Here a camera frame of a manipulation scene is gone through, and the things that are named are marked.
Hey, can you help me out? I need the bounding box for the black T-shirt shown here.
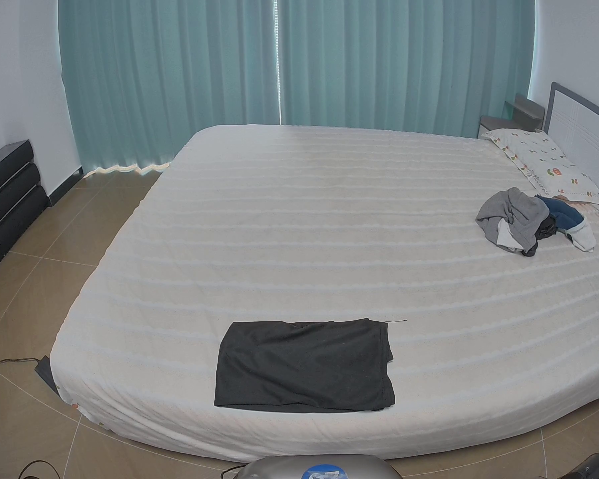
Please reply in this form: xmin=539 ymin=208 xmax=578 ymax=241
xmin=214 ymin=319 xmax=408 ymax=413

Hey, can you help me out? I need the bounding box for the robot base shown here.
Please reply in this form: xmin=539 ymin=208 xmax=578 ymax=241
xmin=240 ymin=454 xmax=404 ymax=479

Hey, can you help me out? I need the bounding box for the pile of clothes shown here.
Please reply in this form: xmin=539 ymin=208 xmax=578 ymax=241
xmin=475 ymin=187 xmax=597 ymax=257

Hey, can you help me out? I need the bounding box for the bed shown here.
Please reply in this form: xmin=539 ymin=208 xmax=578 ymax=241
xmin=35 ymin=82 xmax=599 ymax=463

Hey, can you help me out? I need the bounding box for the black chest of drawers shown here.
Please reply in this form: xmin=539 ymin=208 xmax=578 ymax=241
xmin=0 ymin=139 xmax=49 ymax=289

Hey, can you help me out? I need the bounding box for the white printed pillow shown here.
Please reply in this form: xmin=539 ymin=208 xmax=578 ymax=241
xmin=482 ymin=128 xmax=599 ymax=204

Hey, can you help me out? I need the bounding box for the grey bedside table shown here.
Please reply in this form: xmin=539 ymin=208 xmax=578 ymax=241
xmin=479 ymin=93 xmax=546 ymax=139

